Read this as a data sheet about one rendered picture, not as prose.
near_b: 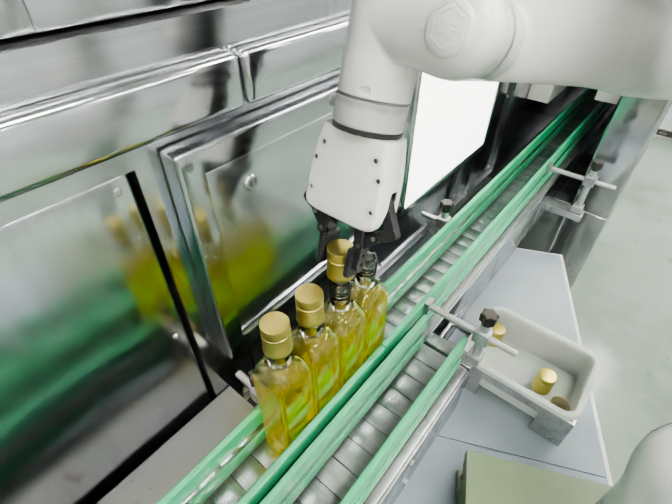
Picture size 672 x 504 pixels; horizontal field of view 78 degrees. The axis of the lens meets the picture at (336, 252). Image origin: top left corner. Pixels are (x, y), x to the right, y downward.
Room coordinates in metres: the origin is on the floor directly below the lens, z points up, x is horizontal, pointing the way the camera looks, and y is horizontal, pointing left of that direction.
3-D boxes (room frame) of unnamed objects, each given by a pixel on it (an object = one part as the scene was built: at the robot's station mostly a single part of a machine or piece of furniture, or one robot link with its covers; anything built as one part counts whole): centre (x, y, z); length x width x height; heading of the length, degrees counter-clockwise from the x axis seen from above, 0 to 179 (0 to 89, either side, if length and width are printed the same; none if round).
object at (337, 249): (0.38, -0.01, 1.17); 0.04 x 0.04 x 0.04
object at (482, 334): (0.45, -0.23, 0.95); 0.17 x 0.03 x 0.12; 50
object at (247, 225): (0.72, -0.12, 1.15); 0.90 x 0.03 x 0.34; 140
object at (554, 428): (0.49, -0.36, 0.79); 0.27 x 0.17 x 0.08; 50
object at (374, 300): (0.42, -0.04, 0.99); 0.06 x 0.06 x 0.21; 50
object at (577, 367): (0.47, -0.38, 0.80); 0.22 x 0.17 x 0.09; 50
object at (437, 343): (0.46, -0.21, 0.85); 0.09 x 0.04 x 0.07; 50
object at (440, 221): (0.76, -0.23, 0.94); 0.07 x 0.04 x 0.13; 50
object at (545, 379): (0.45, -0.41, 0.79); 0.04 x 0.04 x 0.04
